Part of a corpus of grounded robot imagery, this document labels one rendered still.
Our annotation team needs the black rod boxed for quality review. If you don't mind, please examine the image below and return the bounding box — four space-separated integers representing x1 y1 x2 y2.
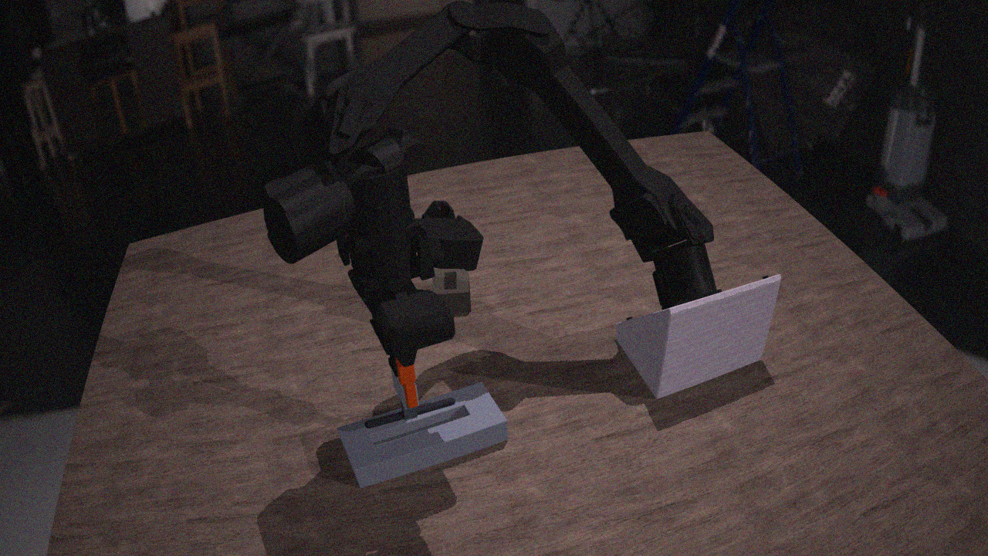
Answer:
365 398 455 429

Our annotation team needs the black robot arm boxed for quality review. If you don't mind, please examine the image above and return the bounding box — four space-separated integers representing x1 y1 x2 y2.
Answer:
259 1 722 310

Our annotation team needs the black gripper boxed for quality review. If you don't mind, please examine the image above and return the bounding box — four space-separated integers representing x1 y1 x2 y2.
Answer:
337 209 455 367

